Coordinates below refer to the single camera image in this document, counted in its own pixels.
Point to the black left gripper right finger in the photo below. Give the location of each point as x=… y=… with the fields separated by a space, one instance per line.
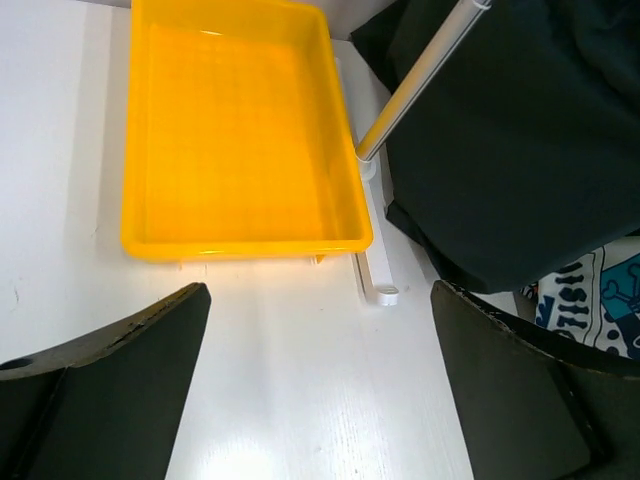
x=533 y=404

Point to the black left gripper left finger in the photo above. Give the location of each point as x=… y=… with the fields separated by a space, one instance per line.
x=108 y=404

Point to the patterned blue orange shorts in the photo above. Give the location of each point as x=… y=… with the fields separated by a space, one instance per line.
x=594 y=300

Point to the white metal clothes rack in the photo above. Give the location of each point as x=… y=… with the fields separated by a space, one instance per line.
x=373 y=265

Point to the yellow plastic tray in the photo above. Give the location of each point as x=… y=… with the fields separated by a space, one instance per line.
x=238 y=143

